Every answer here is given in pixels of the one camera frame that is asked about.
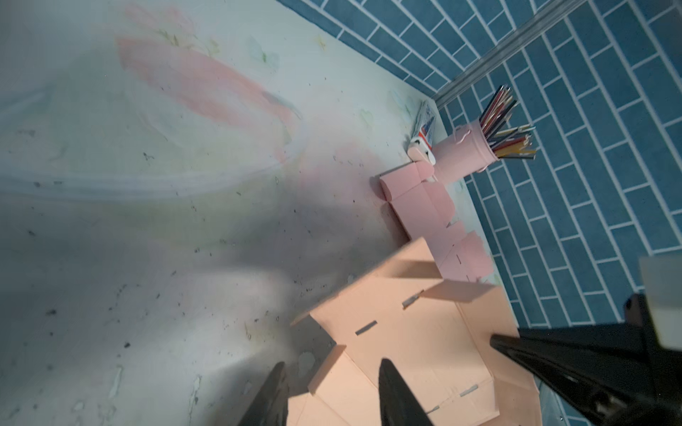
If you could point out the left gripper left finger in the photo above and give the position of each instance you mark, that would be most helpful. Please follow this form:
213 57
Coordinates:
270 406

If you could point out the orange paper box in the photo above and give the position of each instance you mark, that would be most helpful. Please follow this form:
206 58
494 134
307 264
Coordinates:
435 331

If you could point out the coloured pencils bundle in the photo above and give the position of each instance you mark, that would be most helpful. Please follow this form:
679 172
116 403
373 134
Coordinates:
504 141

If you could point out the pink paper box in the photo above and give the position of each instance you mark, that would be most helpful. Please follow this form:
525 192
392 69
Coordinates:
425 210

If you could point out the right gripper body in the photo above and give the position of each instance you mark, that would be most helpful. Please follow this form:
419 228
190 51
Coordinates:
625 373

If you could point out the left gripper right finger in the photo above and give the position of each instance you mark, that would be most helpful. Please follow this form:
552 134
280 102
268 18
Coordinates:
398 405

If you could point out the pink pencil cup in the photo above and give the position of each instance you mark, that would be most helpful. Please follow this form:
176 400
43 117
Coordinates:
464 152

